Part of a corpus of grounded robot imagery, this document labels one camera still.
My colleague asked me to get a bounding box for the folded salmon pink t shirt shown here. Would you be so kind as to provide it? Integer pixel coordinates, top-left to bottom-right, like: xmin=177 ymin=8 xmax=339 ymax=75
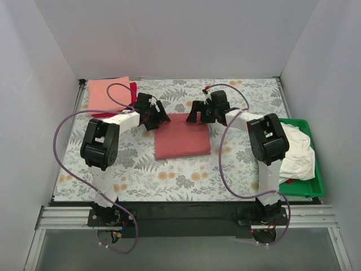
xmin=87 ymin=77 xmax=131 ymax=111

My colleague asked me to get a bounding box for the dusty rose t shirt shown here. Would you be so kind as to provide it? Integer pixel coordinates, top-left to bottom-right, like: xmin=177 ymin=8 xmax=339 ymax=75
xmin=155 ymin=113 xmax=211 ymax=159

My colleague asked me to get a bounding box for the white t shirt red print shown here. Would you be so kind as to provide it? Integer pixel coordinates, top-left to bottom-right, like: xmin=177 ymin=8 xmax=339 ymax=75
xmin=279 ymin=123 xmax=315 ymax=183

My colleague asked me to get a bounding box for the green plastic tray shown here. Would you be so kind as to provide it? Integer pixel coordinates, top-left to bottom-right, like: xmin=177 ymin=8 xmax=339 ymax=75
xmin=280 ymin=118 xmax=324 ymax=198

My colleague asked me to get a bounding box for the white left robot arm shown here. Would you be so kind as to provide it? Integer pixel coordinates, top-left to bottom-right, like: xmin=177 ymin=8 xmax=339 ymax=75
xmin=80 ymin=93 xmax=170 ymax=226

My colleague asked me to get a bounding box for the floral patterned table mat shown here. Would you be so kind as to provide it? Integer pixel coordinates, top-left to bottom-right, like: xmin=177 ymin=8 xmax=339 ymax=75
xmin=53 ymin=78 xmax=291 ymax=202

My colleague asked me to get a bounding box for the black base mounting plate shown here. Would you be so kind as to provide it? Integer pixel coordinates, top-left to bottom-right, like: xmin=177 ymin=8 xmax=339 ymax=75
xmin=87 ymin=202 xmax=287 ymax=238

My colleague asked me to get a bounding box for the folded crimson red t shirt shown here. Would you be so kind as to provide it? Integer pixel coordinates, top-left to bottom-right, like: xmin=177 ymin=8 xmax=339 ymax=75
xmin=89 ymin=82 xmax=137 ymax=118

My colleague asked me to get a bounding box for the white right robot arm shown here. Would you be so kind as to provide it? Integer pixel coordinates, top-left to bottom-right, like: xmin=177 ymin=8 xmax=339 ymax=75
xmin=186 ymin=88 xmax=289 ymax=225

